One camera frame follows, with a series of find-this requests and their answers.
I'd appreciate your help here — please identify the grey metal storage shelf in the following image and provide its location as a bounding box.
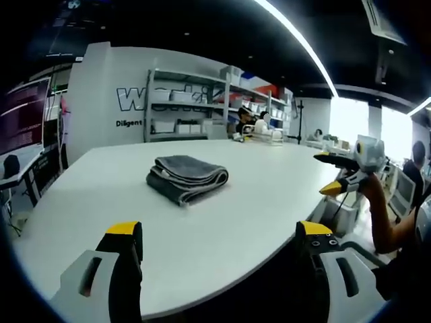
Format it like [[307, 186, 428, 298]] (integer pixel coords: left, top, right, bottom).
[[144, 66, 294, 142]]

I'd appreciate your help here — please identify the grey towel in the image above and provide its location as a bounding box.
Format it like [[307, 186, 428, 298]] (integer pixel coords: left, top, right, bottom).
[[145, 155, 230, 208]]

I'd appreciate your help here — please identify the white storage crate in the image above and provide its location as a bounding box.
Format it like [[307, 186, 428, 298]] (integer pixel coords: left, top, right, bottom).
[[311, 194, 363, 236]]

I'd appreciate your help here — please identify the white dish rack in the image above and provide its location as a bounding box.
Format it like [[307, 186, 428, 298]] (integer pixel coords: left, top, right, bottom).
[[239, 120, 286, 146]]

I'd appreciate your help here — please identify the ceiling light strip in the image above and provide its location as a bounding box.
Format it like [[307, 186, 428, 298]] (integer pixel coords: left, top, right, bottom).
[[252, 0, 337, 98]]

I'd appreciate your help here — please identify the white side desk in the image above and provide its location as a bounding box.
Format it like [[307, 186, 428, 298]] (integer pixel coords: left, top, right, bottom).
[[0, 145, 48, 208]]

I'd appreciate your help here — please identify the black tripod stand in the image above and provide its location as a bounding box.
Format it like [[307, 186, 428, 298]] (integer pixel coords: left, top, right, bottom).
[[285, 100, 306, 145]]

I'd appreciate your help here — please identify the ceiling air conditioner vent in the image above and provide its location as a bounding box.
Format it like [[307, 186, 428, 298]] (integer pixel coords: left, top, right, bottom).
[[360, 0, 410, 46]]

